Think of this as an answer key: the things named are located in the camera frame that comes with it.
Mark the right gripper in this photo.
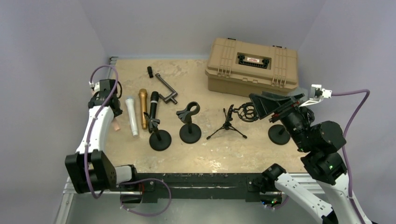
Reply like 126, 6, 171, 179
248, 90, 312, 151

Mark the black shock-mount round stand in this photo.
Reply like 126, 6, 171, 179
268, 124, 290, 145

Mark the black tripod shock-mount stand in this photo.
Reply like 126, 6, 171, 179
206, 103, 259, 140

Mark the black round-base mic stand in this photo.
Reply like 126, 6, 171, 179
176, 101, 202, 144

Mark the black microphone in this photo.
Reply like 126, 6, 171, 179
149, 91, 159, 121

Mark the black clip mic stand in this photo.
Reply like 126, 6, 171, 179
144, 112, 172, 151

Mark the gold microphone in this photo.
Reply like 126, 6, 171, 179
138, 89, 148, 130

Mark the white microphone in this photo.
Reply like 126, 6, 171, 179
125, 96, 139, 137

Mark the pink microphone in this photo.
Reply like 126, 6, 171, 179
112, 119, 120, 131

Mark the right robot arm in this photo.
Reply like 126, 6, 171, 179
249, 92, 371, 224

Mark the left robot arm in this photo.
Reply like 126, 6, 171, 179
65, 79, 139, 194

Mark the tan plastic case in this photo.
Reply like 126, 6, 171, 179
205, 38, 299, 97

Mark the small black cylinder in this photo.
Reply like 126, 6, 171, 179
147, 66, 154, 78

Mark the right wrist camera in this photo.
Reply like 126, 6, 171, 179
299, 84, 332, 107

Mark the dark metal L bracket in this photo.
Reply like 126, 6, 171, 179
155, 73, 178, 105

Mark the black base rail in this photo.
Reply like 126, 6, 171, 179
118, 173, 286, 205

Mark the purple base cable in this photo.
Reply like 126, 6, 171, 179
119, 177, 173, 217

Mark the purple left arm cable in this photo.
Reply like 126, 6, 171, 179
84, 65, 120, 199

